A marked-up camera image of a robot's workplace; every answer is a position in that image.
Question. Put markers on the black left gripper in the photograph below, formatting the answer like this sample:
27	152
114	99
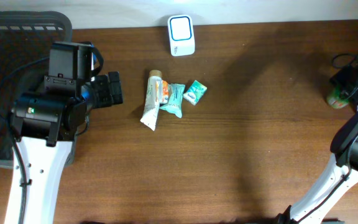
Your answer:
106	95

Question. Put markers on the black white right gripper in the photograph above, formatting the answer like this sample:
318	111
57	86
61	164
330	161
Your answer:
336	80

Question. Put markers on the green lid jar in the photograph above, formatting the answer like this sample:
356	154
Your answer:
337	98

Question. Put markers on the small orange white packet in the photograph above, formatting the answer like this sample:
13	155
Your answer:
163	91

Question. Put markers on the white shampoo tube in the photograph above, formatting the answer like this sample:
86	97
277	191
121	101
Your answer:
153	99

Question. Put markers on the mint green wipes pack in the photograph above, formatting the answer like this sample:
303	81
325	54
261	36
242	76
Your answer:
173	106

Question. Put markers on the small teal tissue pack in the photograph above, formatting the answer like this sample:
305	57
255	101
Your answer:
195	92

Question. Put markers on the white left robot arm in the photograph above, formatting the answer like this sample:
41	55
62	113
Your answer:
43	127

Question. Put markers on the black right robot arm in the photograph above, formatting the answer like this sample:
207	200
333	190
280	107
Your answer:
341	172

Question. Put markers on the white barcode scanner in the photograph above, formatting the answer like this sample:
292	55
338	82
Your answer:
181	35

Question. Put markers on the grey plastic mesh basket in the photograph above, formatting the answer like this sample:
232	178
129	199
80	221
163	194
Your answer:
25	41

